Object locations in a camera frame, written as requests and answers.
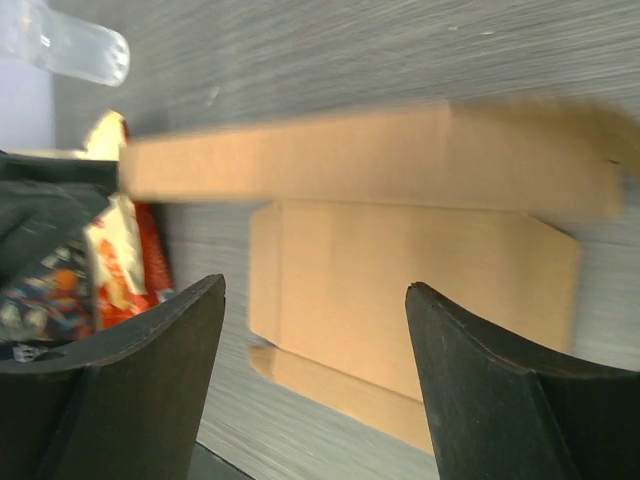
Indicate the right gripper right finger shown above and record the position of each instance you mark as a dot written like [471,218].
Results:
[500,406]

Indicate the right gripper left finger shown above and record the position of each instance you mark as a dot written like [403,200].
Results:
[124,403]

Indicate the small cardboard box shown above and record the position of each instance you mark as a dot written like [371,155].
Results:
[357,206]

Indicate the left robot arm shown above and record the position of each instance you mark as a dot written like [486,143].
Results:
[45,202]

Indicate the beige canvas tote bag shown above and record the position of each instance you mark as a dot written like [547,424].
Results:
[54,304]

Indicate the cassava chips bag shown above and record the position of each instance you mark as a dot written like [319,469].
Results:
[130,270]

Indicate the clear plastic water bottle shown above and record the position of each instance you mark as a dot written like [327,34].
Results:
[47,39]

